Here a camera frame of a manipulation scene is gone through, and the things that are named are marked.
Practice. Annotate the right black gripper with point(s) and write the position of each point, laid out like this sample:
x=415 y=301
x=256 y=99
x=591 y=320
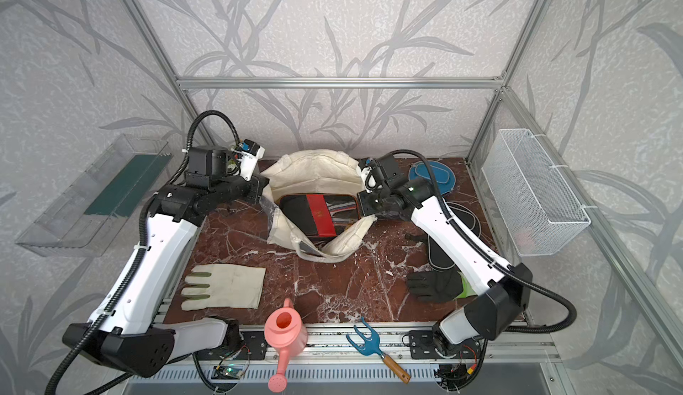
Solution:
x=365 y=208

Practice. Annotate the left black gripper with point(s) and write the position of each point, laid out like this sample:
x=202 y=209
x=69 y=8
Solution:
x=257 y=184

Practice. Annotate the beige canvas bag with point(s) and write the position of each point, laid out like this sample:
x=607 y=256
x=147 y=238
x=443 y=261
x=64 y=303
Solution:
x=314 y=171

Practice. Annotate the blue paddle case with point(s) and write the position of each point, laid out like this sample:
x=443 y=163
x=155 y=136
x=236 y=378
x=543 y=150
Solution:
x=444 y=176

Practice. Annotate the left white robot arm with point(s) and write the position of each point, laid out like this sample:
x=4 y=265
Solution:
x=121 y=333

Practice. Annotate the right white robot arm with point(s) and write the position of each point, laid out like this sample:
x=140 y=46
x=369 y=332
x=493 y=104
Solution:
x=500 y=299

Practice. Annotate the beige work glove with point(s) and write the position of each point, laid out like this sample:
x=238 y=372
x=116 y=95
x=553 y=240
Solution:
x=223 y=286

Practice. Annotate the black and green glove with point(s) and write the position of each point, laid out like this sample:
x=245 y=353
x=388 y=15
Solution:
x=439 y=287

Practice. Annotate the blue hand rake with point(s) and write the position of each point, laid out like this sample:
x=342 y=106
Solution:
x=371 y=346

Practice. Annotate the pink watering can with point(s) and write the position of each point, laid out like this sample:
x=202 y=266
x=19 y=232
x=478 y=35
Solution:
x=285 y=332

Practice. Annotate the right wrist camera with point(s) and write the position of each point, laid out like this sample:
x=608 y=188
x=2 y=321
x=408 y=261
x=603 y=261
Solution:
x=381 y=173

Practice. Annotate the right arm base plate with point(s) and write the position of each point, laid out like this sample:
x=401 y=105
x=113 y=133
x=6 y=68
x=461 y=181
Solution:
x=422 y=346

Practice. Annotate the clear plastic wall shelf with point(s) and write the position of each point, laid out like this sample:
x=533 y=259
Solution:
x=88 y=216

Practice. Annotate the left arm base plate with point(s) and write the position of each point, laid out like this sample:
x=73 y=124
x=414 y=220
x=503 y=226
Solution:
x=250 y=344

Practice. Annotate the white wire mesh basket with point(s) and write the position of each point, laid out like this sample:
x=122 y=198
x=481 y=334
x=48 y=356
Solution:
x=539 y=209

